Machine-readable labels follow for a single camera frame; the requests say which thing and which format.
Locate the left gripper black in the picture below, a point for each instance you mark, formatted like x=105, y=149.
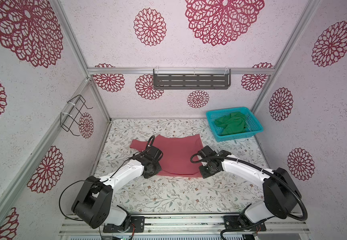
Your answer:
x=158, y=168

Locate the black wire wall rack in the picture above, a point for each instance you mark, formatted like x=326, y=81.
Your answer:
x=71, y=117

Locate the aluminium front rail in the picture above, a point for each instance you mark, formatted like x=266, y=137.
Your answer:
x=186, y=224

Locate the green tank top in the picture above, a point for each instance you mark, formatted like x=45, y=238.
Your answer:
x=234, y=123

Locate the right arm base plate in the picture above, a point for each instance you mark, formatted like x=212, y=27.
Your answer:
x=233, y=222

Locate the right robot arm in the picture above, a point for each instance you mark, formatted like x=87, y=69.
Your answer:
x=281, y=197

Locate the pink tank top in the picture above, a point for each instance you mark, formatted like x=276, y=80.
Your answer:
x=179, y=157

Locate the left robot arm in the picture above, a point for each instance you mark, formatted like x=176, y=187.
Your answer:
x=93, y=202

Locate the teal plastic basket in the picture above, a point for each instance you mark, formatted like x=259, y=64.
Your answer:
x=251, y=125

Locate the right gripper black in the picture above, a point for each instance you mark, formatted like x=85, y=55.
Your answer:
x=203, y=173

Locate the grey wall shelf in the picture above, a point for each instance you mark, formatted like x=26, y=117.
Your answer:
x=194, y=81

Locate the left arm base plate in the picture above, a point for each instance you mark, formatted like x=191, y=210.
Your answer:
x=132, y=224

